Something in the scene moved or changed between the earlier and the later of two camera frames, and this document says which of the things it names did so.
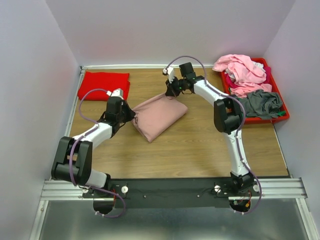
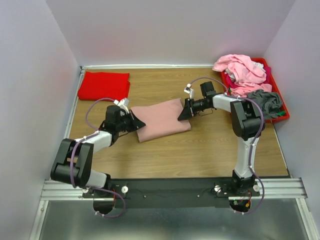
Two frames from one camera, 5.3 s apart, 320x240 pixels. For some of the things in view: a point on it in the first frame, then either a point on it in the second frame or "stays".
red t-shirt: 109,81 stays
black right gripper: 170,91 -> 188,111
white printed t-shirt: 230,74 stays
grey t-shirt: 261,105 stays
